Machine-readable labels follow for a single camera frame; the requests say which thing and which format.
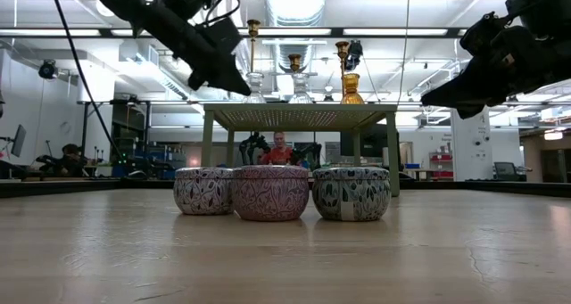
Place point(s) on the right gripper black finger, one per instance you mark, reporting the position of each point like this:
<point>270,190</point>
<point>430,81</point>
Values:
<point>469,111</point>
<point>468,90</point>

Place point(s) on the clear glass candle holder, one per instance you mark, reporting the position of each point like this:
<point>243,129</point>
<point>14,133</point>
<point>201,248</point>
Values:
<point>300,92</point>
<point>255,92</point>

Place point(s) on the medium gold candlestick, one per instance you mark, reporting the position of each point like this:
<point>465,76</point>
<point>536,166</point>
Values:
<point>253,27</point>

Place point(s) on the purple leaf pattern candle tin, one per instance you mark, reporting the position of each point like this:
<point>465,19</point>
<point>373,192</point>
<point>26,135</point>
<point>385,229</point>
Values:
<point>203,192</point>

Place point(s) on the amber glass candle holder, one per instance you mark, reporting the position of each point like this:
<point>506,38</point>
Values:
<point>352,94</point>

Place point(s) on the pink patterned candle tin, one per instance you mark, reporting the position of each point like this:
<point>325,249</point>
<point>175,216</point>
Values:
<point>270,192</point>

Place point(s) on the blue leaf pattern candle tin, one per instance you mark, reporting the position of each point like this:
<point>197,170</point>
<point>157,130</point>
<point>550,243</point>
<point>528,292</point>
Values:
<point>351,192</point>

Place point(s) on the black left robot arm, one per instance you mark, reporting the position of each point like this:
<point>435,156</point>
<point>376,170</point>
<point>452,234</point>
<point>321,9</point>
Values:
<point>134,1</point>

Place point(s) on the black background robot arm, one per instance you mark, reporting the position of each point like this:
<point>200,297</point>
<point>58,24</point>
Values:
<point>308,154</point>
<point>252,145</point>

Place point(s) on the white pillar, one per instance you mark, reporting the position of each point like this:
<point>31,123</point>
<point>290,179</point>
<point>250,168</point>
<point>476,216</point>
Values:
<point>471,143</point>

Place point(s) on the shelf with red bins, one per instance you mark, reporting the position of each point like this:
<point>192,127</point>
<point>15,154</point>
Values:
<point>441,158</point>

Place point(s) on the black office chair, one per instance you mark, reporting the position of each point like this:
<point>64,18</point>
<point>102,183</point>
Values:
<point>506,170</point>

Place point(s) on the green perforated metal shelf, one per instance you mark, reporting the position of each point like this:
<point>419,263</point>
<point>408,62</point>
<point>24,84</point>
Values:
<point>299,117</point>

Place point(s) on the person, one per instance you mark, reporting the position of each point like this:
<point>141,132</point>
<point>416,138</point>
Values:
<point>69,161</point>
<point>279,154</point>

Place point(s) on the black overhead beam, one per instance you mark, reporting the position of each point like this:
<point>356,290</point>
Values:
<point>336,31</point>

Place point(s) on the black ceiling spotlight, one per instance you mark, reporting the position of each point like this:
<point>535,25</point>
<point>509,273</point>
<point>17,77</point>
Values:
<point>47,70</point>

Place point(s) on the black computer monitor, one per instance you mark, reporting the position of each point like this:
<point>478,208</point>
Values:
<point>19,140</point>

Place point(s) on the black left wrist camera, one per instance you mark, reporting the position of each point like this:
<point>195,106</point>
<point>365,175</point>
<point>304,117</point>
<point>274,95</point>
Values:
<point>220,34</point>

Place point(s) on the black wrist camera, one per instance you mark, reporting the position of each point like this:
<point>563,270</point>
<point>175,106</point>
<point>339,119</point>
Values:
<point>479,34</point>
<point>220,34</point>

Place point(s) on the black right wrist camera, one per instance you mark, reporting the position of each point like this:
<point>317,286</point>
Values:
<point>479,34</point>

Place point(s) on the lit wall lamp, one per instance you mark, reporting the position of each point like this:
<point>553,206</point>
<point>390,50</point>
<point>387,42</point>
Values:
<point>553,135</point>

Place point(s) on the black wall screen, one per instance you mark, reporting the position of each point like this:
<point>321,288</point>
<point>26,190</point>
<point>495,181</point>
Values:
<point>372,141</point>

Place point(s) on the silver ventilation duct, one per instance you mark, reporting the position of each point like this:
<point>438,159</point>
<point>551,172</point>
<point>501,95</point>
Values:
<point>296,1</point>

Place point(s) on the black hanging camera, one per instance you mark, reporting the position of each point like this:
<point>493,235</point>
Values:
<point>355,52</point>

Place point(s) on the black aluminium table frame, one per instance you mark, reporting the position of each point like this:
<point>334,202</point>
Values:
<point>67,188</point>

